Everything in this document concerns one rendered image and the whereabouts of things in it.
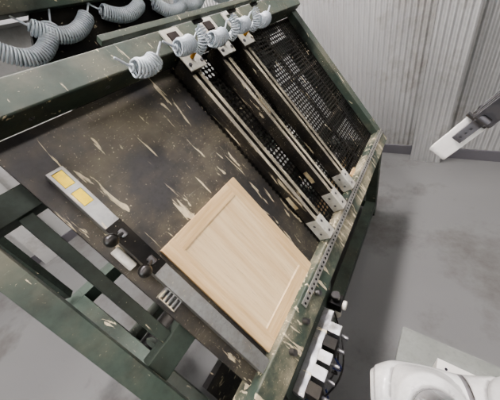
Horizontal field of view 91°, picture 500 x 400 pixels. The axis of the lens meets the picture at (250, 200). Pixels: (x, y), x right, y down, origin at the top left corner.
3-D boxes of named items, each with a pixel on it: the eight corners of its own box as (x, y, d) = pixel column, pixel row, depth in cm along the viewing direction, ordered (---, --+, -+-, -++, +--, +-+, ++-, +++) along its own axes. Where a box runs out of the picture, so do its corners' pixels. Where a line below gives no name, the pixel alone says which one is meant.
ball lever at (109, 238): (123, 240, 76) (109, 252, 63) (114, 232, 75) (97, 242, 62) (132, 232, 76) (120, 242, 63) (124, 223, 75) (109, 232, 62)
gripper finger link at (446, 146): (487, 127, 37) (486, 128, 36) (444, 159, 42) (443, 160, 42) (470, 114, 37) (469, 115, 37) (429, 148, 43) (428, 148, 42)
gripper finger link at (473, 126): (494, 116, 35) (494, 120, 33) (460, 141, 39) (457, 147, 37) (486, 109, 36) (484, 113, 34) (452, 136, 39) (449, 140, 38)
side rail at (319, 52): (364, 138, 205) (377, 132, 196) (281, 24, 183) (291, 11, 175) (367, 133, 209) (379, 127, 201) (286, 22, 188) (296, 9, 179)
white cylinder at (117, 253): (109, 254, 75) (128, 271, 77) (110, 252, 73) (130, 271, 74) (117, 247, 77) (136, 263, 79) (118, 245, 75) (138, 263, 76)
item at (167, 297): (171, 311, 80) (174, 312, 78) (155, 298, 79) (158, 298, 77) (179, 301, 83) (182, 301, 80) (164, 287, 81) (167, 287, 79)
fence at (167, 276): (256, 371, 90) (263, 374, 87) (46, 179, 72) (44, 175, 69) (263, 357, 93) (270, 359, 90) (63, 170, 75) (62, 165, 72)
